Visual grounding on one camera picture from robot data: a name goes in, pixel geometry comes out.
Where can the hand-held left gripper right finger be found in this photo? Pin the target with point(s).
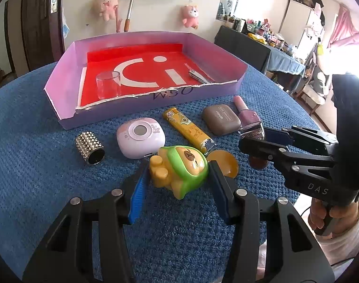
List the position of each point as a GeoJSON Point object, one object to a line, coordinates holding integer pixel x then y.
{"type": "Point", "coordinates": [219, 188]}

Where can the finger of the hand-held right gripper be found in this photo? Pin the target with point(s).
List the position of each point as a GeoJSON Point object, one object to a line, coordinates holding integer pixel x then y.
{"type": "Point", "coordinates": [275, 136]}
{"type": "Point", "coordinates": [256, 146]}

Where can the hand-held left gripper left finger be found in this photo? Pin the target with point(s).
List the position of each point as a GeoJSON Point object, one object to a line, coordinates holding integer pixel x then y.
{"type": "Point", "coordinates": [136, 194]}

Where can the dark red translucent shell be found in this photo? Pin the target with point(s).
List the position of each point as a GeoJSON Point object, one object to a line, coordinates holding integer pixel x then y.
{"type": "Point", "coordinates": [257, 162]}

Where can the orange plastic cap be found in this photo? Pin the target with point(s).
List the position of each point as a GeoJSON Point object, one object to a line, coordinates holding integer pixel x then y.
{"type": "Point", "coordinates": [229, 160]}

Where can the pink nail polish bottle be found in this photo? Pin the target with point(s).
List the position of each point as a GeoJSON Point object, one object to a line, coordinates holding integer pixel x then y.
{"type": "Point", "coordinates": [249, 116]}

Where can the brown compact case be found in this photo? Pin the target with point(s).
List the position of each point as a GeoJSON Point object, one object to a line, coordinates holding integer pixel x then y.
{"type": "Point", "coordinates": [221, 119]}

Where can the green hooded bear toy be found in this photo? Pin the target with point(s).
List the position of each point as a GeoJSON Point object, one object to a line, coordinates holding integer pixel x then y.
{"type": "Point", "coordinates": [179, 168]}

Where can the pale pink round device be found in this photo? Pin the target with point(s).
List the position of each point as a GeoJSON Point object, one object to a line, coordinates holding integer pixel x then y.
{"type": "Point", "coordinates": [139, 137]}

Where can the silver studded cylinder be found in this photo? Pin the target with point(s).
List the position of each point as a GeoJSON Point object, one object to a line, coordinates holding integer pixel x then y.
{"type": "Point", "coordinates": [89, 149]}

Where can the yellow patterned lighter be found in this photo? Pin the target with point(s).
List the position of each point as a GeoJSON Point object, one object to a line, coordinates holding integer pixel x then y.
{"type": "Point", "coordinates": [188, 129]}

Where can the purple cardboard box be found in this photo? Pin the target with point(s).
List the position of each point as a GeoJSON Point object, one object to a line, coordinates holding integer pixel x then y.
{"type": "Point", "coordinates": [64, 73]}

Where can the person's right forearm white sleeve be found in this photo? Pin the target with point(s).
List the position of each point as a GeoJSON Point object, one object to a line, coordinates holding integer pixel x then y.
{"type": "Point", "coordinates": [344, 244]}

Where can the person's right hand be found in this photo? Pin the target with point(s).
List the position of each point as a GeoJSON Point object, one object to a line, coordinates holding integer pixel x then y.
{"type": "Point", "coordinates": [315, 215]}

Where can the blue textured table cloth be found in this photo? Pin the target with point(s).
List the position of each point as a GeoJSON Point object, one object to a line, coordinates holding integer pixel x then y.
{"type": "Point", "coordinates": [49, 182]}

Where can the silver nail clipper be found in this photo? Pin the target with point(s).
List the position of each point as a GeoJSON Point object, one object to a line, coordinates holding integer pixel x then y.
{"type": "Point", "coordinates": [201, 76]}

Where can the dark table with blue cloth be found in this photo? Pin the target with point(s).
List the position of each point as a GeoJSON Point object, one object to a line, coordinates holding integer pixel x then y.
{"type": "Point", "coordinates": [244, 47]}

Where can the clutter of cosmetics bottles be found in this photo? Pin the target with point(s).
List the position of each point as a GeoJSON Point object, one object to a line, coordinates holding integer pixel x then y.
{"type": "Point", "coordinates": [268, 34]}

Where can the pink curtain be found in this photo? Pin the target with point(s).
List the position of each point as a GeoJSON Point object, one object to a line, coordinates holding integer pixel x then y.
{"type": "Point", "coordinates": [344, 26]}

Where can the clear plastic cup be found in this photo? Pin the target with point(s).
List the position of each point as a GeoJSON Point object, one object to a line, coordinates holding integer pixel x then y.
{"type": "Point", "coordinates": [108, 84]}

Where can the white cabinet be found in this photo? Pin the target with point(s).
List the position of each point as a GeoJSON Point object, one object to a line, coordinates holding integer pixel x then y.
{"type": "Point", "coordinates": [297, 23]}

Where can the red printed paper liner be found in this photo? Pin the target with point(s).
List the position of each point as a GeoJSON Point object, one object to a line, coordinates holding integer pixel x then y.
{"type": "Point", "coordinates": [138, 64]}

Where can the pink plush bear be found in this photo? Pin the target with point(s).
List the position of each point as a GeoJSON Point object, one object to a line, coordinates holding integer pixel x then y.
{"type": "Point", "coordinates": [189, 14]}

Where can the pink hanging strip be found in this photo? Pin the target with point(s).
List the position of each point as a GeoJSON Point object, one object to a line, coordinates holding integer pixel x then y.
{"type": "Point", "coordinates": [118, 20]}

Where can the blue face mask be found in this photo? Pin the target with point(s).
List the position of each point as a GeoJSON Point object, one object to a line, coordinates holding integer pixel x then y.
{"type": "Point", "coordinates": [66, 31]}

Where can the light pink plush toy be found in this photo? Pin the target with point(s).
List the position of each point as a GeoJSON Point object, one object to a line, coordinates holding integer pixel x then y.
{"type": "Point", "coordinates": [105, 6]}

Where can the dark wooden door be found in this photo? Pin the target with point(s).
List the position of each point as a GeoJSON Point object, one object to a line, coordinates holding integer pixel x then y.
{"type": "Point", "coordinates": [38, 20]}

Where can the wall mirror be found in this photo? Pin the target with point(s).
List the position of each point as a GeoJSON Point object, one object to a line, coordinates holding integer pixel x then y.
{"type": "Point", "coordinates": [231, 1]}

